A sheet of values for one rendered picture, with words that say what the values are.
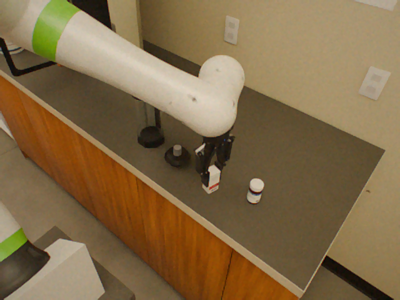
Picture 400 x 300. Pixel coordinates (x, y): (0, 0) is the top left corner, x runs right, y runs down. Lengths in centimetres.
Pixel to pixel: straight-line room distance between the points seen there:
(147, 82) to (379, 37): 87
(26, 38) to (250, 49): 102
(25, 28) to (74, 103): 81
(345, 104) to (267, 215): 60
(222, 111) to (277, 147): 64
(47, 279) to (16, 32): 45
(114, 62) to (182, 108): 15
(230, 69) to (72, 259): 51
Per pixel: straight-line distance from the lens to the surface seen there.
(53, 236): 101
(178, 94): 61
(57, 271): 69
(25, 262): 74
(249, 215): 100
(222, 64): 72
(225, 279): 125
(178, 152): 108
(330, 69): 135
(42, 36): 66
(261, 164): 115
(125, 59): 62
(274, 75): 147
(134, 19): 141
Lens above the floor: 175
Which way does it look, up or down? 44 degrees down
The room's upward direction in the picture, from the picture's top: 3 degrees clockwise
